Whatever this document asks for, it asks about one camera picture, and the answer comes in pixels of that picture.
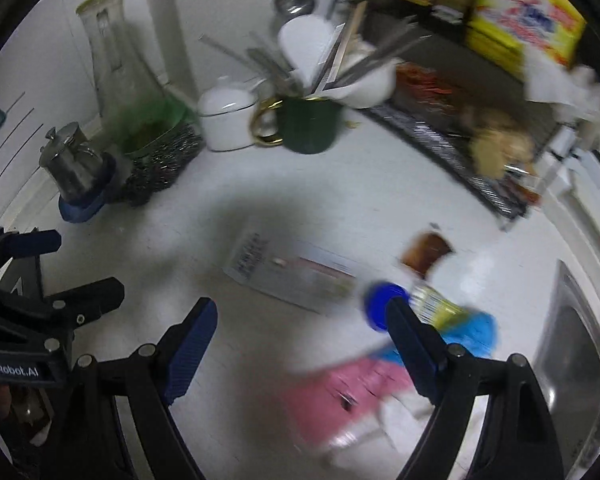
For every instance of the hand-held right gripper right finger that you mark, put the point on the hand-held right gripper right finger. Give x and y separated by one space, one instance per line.
412 350

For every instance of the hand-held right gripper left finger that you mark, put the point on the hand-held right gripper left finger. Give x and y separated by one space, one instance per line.
190 350

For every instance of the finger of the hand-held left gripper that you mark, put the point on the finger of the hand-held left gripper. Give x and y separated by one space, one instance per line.
92 297
32 242

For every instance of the brown sauce packet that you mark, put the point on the brown sauce packet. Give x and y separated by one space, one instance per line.
427 252

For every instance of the light blue wrapper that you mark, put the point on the light blue wrapper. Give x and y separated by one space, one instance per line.
472 335

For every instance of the blue dish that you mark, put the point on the blue dish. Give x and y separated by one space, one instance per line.
87 207

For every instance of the pink packet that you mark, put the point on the pink packet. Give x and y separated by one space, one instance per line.
340 400

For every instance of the small steel teapot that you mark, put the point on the small steel teapot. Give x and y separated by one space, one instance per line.
72 162

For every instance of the white flat printed packet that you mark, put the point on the white flat printed packet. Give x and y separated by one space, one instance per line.
285 275

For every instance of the steel wool scrubber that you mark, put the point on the steel wool scrubber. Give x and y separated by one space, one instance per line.
162 160

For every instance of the stainless steel sink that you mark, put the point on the stainless steel sink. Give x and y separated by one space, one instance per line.
575 360

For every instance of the glass carafe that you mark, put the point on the glass carafe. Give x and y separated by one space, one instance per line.
115 75

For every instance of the white lidded pot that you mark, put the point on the white lidded pot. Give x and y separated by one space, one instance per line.
225 120

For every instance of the ginger root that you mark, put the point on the ginger root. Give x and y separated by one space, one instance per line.
502 142

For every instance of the dark green mug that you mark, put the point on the dark green mug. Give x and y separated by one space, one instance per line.
307 125

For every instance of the bag of red chilies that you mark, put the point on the bag of red chilies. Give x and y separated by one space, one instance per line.
425 87

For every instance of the white rice scoop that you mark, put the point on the white rice scoop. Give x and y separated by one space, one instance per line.
370 85

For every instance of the white plastic bag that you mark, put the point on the white plastic bag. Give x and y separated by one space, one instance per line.
570 100

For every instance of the yellow detergent jug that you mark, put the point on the yellow detergent jug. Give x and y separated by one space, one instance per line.
525 15

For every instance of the round steel strainer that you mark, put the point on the round steel strainer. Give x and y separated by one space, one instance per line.
294 0

